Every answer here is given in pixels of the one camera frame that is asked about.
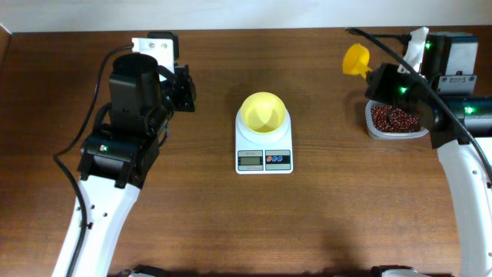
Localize clear plastic food container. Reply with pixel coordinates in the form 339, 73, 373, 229
365, 101, 428, 140

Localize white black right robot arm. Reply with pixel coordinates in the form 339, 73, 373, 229
356, 30, 491, 276

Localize white digital kitchen scale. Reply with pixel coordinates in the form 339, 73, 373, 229
234, 111, 294, 175

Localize yellow plastic bowl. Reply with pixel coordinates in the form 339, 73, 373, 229
240, 92, 287, 134

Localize yellow plastic scoop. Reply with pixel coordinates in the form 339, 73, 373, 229
342, 43, 372, 79

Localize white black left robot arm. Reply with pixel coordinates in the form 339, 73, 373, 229
53, 53, 196, 276

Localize red azuki beans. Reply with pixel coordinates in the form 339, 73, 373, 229
370, 105, 421, 133

